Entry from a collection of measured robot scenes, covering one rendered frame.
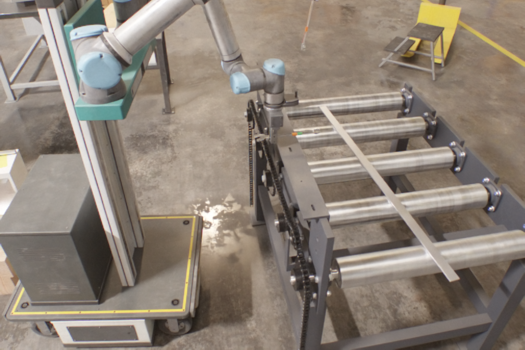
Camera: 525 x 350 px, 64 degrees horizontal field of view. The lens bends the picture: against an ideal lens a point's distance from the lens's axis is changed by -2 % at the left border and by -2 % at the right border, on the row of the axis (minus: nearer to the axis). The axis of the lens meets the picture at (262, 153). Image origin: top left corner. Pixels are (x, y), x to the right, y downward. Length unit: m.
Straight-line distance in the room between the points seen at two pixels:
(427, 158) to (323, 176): 0.53
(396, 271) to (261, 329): 1.06
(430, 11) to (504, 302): 4.93
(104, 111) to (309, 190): 0.74
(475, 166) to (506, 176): 1.63
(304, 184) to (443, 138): 1.15
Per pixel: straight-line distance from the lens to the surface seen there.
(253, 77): 1.49
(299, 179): 1.56
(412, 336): 2.22
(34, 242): 2.10
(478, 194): 2.11
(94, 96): 1.48
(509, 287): 2.23
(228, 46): 1.54
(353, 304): 2.66
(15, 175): 3.17
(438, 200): 2.01
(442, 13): 6.60
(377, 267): 1.67
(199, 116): 4.19
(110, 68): 1.29
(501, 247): 1.91
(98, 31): 1.41
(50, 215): 2.09
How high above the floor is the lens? 2.16
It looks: 36 degrees down
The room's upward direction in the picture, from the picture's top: straight up
